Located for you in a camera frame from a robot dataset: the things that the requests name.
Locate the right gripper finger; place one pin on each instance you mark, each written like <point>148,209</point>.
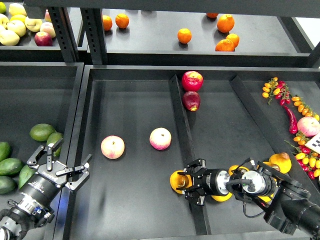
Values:
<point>196,167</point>
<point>195,198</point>

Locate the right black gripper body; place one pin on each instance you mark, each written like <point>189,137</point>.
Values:
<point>207,182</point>

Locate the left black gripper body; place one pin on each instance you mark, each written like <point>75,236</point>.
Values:
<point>44,185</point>

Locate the dark green avocado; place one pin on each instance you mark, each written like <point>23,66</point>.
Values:
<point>24,175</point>

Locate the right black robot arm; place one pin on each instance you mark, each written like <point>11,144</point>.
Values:
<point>284,202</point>

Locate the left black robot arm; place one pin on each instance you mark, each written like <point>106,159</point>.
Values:
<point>28,213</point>

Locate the green avocado middle left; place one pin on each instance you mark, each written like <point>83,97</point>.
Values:
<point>10,166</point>

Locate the light green avocado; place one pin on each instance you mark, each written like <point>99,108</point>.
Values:
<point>41,132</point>
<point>52,139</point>

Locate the green avocado far left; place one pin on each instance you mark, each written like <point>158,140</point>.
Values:
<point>5,150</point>

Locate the yellow pear behind gripper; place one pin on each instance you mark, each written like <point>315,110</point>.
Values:
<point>235,168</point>

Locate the green avocado lower left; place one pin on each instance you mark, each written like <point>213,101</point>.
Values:
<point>7,185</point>

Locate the yellow pear with brown top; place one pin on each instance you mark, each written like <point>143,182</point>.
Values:
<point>271,165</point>

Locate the pink apple centre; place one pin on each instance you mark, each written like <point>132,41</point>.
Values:
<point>160,138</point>

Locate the pink apple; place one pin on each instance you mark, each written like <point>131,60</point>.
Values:
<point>160,138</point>
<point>112,147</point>

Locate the pink apple left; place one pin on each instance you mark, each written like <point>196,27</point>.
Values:
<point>112,147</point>

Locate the dark red apple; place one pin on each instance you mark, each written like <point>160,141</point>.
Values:
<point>191,100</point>

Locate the black left tray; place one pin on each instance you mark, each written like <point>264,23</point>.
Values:
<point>37,92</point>

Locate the black large divided tray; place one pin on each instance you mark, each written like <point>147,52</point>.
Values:
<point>130,198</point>

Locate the bright red apple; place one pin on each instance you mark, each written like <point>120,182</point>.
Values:
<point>192,81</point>

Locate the red chili pepper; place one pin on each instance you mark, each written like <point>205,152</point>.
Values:
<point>293,124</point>

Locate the cherry tomato bunch lower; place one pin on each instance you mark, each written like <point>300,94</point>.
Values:
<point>308,159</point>

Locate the orange red tomato bunch upper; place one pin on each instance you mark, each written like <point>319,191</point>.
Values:
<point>278,90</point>

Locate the pink peach right bin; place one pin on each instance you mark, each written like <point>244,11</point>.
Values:
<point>309,126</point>

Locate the white marker card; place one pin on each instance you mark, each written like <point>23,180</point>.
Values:
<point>314,143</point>

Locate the orange tomato vine middle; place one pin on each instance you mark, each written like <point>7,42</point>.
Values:
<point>304,108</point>

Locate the orange front right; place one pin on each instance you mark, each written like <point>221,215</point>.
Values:
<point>225,45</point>

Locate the red apple on shelf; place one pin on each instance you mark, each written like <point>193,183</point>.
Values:
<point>43,39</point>

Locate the orange centre shelf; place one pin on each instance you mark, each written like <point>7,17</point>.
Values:
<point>184,35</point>

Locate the orange right small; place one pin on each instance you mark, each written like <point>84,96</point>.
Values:
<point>234,38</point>

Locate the pink peach on shelf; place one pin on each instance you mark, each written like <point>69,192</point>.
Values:
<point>48,27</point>

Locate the pale yellow apple middle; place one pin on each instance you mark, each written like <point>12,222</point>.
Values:
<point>18,27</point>

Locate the pale yellow apple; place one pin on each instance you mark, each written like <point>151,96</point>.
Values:
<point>33,24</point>
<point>18,27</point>

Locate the pale yellow apple right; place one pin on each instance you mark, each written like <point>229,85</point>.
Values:
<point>33,24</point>

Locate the large orange top right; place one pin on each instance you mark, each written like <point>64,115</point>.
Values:
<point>225,23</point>

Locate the yellow lemon on shelf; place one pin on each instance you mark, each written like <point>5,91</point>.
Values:
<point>18,17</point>

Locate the black shelf upright post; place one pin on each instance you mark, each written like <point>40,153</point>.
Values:
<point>93,25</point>

